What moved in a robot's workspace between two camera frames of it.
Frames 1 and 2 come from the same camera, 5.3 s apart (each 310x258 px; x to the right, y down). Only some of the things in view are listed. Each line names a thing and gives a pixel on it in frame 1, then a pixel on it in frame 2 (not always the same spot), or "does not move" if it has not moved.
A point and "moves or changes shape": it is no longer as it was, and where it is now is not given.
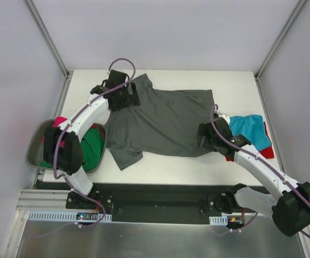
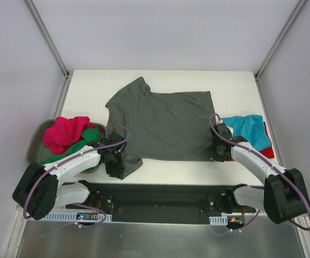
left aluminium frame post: [67, 73] does not move
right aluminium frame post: [298, 7] does not move
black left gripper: [133, 94] to [116, 166]
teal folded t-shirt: [252, 127] does not move
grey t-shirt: [165, 124] moves or changes shape
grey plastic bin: [35, 152] does not move
